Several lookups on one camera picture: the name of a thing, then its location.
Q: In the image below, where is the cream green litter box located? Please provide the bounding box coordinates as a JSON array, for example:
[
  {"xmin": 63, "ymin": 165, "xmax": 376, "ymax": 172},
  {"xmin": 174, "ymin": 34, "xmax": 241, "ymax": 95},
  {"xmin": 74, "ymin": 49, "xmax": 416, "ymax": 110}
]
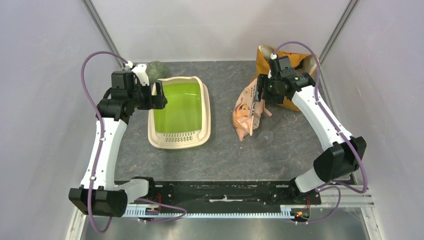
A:
[{"xmin": 147, "ymin": 76, "xmax": 211, "ymax": 150}]

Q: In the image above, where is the orange paper bag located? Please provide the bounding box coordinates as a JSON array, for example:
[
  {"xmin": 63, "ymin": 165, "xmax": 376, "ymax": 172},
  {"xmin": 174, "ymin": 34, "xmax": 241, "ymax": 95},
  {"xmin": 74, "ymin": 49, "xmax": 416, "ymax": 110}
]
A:
[{"xmin": 252, "ymin": 44, "xmax": 317, "ymax": 112}]

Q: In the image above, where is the pink cat litter bag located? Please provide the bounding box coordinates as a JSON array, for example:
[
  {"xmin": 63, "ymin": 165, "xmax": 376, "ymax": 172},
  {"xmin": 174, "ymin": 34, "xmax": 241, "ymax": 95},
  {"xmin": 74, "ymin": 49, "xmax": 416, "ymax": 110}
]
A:
[{"xmin": 232, "ymin": 78, "xmax": 272, "ymax": 142}]

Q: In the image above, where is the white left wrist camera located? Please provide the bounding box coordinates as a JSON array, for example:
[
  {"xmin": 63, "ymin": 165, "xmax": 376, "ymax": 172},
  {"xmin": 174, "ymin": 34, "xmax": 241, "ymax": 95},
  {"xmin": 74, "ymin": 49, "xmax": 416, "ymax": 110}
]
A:
[{"xmin": 124, "ymin": 61, "xmax": 150, "ymax": 86}]

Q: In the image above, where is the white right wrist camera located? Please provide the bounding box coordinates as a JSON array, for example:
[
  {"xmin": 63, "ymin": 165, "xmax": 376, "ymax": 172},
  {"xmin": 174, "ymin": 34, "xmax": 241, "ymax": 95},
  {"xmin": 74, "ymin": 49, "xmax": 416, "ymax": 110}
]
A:
[{"xmin": 269, "ymin": 52, "xmax": 278, "ymax": 60}]

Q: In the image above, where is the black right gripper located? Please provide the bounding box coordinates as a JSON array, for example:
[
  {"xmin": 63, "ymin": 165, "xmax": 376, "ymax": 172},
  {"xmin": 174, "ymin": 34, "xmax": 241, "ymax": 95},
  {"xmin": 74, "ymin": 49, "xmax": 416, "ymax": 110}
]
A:
[{"xmin": 254, "ymin": 73, "xmax": 286, "ymax": 105}]

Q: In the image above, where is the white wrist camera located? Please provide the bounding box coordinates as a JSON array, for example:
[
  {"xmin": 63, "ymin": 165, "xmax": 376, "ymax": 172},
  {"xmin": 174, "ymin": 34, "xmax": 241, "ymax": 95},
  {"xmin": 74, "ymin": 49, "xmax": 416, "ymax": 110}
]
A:
[
  {"xmin": 124, "ymin": 61, "xmax": 150, "ymax": 86},
  {"xmin": 269, "ymin": 52, "xmax": 278, "ymax": 60}
]

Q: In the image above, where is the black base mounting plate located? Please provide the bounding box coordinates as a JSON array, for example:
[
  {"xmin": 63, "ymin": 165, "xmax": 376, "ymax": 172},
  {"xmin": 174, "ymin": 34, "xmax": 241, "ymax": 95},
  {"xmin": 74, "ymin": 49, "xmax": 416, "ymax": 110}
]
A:
[{"xmin": 145, "ymin": 180, "xmax": 322, "ymax": 215}]

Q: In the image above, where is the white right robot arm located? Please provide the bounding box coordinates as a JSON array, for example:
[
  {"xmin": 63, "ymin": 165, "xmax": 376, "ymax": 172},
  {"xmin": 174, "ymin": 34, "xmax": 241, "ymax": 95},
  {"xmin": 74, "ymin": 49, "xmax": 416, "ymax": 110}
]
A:
[{"xmin": 254, "ymin": 53, "xmax": 367, "ymax": 205}]

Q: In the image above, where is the clear plastic scoop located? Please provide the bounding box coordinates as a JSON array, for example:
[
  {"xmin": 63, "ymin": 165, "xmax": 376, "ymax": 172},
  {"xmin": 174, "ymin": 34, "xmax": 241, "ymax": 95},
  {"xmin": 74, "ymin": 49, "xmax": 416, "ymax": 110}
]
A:
[{"xmin": 256, "ymin": 117, "xmax": 275, "ymax": 145}]

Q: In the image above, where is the green fuzzy ball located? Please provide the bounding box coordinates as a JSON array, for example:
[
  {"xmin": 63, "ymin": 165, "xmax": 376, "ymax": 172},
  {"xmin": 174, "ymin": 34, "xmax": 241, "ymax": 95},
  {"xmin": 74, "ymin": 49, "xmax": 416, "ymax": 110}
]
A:
[{"xmin": 146, "ymin": 61, "xmax": 169, "ymax": 83}]

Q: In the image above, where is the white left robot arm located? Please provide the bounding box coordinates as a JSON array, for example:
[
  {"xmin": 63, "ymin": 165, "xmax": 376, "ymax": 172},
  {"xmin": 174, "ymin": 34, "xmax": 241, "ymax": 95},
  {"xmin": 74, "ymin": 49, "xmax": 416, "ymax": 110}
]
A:
[{"xmin": 68, "ymin": 70, "xmax": 168, "ymax": 218}]

